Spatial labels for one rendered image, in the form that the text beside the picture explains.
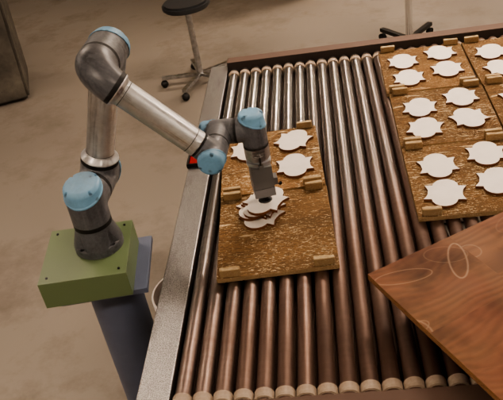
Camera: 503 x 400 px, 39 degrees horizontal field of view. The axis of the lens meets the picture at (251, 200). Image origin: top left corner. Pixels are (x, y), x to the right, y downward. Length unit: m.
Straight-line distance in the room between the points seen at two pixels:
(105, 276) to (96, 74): 0.60
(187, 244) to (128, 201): 2.08
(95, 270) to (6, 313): 1.65
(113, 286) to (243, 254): 0.40
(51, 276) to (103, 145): 0.42
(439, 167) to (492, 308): 0.77
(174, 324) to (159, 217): 2.14
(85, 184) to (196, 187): 0.50
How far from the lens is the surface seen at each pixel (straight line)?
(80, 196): 2.12
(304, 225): 2.19
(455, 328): 1.69
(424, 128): 2.62
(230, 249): 2.15
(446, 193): 2.27
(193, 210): 2.39
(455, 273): 1.83
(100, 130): 2.15
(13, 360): 3.51
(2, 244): 4.31
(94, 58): 1.94
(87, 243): 2.20
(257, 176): 2.12
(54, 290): 2.21
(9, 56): 5.92
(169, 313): 2.02
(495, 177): 2.34
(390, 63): 3.13
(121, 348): 2.45
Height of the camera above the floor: 2.22
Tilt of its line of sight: 33 degrees down
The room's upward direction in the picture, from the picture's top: 11 degrees counter-clockwise
